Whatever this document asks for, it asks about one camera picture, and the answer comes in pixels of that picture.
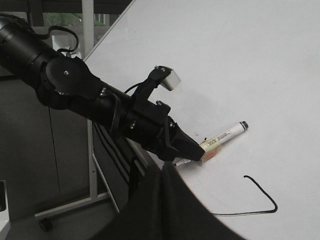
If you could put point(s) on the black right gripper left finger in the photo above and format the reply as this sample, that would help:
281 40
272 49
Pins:
140 219

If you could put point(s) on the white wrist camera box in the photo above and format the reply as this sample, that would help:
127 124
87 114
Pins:
171 81

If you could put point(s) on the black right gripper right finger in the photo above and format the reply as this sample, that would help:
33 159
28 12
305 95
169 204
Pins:
184 217

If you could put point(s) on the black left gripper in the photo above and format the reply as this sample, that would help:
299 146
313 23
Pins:
147 124

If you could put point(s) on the grey whiteboard stand panel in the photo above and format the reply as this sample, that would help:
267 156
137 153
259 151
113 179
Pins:
121 163

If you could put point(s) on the black caster wheel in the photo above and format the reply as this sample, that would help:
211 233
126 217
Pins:
46 225

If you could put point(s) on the black tip whiteboard marker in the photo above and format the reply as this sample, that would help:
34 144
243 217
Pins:
225 136

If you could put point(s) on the grey stand foot bar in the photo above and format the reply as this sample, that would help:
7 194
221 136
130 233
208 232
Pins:
70 206

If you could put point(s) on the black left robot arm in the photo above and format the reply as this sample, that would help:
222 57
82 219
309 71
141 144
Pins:
66 83

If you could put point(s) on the white whiteboard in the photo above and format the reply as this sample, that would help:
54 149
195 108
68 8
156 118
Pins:
256 61

